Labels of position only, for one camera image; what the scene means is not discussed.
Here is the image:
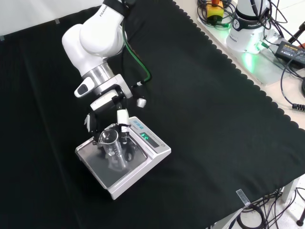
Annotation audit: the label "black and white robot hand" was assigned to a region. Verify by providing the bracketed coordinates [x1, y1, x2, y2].
[84, 92, 132, 146]

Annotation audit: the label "white electronic balance steel pan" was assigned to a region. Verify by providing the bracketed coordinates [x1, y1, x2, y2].
[75, 116, 172, 200]

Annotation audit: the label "black tripod leg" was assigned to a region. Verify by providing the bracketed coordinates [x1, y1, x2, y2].
[287, 21, 305, 44]

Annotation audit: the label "clear tape strip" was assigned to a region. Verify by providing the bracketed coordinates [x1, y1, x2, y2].
[235, 188, 251, 207]

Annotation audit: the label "clear glass beaker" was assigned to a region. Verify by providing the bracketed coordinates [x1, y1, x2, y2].
[97, 128, 129, 170]

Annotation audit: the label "green cable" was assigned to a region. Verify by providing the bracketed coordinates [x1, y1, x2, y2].
[121, 13, 153, 87]

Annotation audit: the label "black table cloth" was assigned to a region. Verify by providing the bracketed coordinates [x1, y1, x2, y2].
[0, 0, 305, 229]

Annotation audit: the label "white table leg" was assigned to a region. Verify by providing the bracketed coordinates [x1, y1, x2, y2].
[282, 177, 300, 204]

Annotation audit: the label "yellow stop button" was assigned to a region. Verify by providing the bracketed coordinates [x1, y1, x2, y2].
[206, 0, 225, 20]

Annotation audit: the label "black cable white plug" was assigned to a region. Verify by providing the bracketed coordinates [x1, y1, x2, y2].
[130, 82, 147, 108]

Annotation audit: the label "black power adapter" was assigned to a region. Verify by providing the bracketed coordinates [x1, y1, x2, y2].
[274, 41, 305, 65]

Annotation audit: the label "black coiled cable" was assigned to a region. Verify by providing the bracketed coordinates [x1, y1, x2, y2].
[280, 58, 305, 110]

